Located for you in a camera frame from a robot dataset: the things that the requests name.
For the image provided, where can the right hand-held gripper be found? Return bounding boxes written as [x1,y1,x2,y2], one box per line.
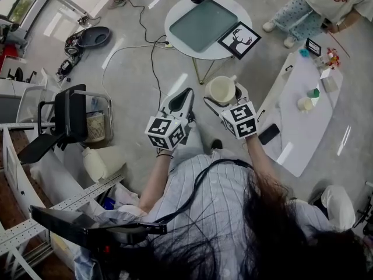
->
[203,82,259,140]

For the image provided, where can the cream tall cup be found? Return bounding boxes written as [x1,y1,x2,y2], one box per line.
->
[297,96,315,114]

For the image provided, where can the person's left forearm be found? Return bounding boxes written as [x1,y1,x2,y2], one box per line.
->
[136,148,176,216]

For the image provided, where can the black framed window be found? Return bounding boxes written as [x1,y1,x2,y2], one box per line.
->
[0,0,37,23]

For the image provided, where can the grey mesh chair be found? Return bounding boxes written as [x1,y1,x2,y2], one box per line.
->
[15,85,57,124]

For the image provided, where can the white perforated shelving rack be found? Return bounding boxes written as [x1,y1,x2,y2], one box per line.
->
[0,121,126,275]

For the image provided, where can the person's right forearm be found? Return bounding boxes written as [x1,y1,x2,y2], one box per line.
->
[244,134,281,193]

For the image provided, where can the white floor cable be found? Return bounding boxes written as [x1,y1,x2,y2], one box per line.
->
[101,43,173,99]

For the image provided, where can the white mug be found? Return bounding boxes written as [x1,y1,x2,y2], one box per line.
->
[204,75,238,105]

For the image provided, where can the small black picture frame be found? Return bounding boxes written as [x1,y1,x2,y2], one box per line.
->
[304,37,322,57]

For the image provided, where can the cream lattice waste basket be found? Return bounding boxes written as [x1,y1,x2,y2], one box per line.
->
[86,112,106,143]

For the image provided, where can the clear bottle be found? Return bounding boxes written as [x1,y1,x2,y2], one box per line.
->
[314,55,329,70]

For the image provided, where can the black smartphone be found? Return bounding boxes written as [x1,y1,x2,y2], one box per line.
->
[258,123,281,146]

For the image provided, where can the black floor cable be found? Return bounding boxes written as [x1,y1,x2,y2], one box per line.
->
[124,0,173,105]

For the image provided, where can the vase of red flowers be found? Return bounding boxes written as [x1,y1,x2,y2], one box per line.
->
[326,47,342,68]

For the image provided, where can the person's striped shirt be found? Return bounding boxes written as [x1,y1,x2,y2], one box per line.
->
[96,150,352,280]

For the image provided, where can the round white side table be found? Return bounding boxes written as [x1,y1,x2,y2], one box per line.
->
[164,0,253,85]

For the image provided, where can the white marble low table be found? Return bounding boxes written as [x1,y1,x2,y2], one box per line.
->
[257,50,344,178]

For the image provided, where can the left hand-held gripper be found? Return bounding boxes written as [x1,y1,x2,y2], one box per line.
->
[145,87,196,152]

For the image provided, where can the person's legs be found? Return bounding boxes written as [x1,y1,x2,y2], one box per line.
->
[174,120,224,158]

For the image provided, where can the metal frame clear bin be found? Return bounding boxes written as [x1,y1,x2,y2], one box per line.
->
[73,90,115,145]

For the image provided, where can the black floor device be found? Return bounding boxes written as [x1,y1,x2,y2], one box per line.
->
[56,58,74,76]

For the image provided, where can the black tripod stand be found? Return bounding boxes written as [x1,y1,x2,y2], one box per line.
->
[353,180,373,230]

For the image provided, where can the black deer picture frame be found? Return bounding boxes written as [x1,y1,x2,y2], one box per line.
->
[217,21,262,61]

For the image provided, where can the black office chair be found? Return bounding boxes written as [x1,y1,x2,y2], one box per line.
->
[17,83,89,165]

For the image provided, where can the white cushion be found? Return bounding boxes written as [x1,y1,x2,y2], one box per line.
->
[81,145,126,184]

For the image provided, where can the grey card box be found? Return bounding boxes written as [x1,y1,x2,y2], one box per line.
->
[319,68,339,93]

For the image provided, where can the black headset cable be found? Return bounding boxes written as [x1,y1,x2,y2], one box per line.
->
[156,158,255,225]

